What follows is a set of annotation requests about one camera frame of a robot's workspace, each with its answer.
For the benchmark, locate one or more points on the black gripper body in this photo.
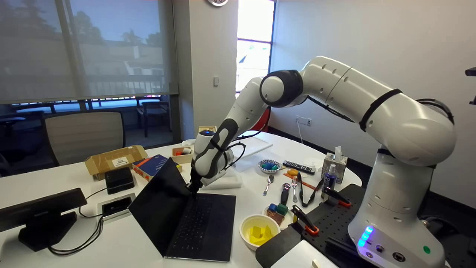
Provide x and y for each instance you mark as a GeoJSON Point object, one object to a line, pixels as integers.
{"type": "Point", "coordinates": [206, 169]}

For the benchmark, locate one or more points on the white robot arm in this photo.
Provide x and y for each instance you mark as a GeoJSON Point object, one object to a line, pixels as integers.
{"type": "Point", "coordinates": [396, 124]}

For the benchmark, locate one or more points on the black laptop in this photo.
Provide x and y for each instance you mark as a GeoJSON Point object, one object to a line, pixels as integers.
{"type": "Point", "coordinates": [199, 224]}

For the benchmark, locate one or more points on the small red white box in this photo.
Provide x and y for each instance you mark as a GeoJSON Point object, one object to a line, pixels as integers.
{"type": "Point", "coordinates": [182, 152]}

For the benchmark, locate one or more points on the yellow rimmed cup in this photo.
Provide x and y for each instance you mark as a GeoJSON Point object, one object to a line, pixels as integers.
{"type": "Point", "coordinates": [207, 131]}

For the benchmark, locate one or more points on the blue book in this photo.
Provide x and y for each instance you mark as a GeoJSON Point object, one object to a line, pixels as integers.
{"type": "Point", "coordinates": [151, 166]}

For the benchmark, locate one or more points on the white paper sheet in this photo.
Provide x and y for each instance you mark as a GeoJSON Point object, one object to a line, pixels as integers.
{"type": "Point", "coordinates": [255, 146]}

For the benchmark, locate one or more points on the blue patterned paper plate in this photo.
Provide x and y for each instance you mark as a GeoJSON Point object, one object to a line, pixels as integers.
{"type": "Point", "coordinates": [270, 166]}

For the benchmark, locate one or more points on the small black box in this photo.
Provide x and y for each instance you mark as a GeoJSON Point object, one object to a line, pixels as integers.
{"type": "Point", "coordinates": [120, 179]}

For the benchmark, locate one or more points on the blue block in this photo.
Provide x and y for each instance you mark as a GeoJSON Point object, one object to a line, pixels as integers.
{"type": "Point", "coordinates": [271, 207]}

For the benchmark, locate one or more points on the dark wooden chair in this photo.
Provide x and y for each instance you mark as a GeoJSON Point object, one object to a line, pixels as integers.
{"type": "Point", "coordinates": [152, 112]}

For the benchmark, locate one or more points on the yellow bowl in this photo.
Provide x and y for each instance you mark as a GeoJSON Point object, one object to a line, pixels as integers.
{"type": "Point", "coordinates": [260, 233]}

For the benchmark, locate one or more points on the brown cardboard box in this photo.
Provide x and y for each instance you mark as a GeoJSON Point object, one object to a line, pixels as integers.
{"type": "Point", "coordinates": [115, 160]}

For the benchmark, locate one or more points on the green block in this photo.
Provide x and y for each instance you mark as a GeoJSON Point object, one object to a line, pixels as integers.
{"type": "Point", "coordinates": [282, 209]}

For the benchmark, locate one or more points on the black remote control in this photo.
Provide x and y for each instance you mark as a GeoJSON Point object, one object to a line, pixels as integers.
{"type": "Point", "coordinates": [298, 167]}

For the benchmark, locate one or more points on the black flat pad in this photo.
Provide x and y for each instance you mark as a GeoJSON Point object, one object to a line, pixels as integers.
{"type": "Point", "coordinates": [277, 246]}

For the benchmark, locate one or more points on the black orange clamp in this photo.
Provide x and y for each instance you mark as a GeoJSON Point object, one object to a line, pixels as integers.
{"type": "Point", "coordinates": [338, 197]}
{"type": "Point", "coordinates": [306, 221]}

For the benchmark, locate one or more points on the white bottle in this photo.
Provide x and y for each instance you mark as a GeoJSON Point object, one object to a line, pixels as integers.
{"type": "Point", "coordinates": [335, 161]}

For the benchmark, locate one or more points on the black mounting board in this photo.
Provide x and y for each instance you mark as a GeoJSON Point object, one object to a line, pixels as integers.
{"type": "Point", "coordinates": [343, 224]}

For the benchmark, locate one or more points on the white light switch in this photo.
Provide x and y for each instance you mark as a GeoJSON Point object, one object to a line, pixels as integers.
{"type": "Point", "coordinates": [216, 81]}

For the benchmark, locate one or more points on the round wall clock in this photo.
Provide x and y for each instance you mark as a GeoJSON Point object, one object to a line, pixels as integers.
{"type": "Point", "coordinates": [218, 2]}

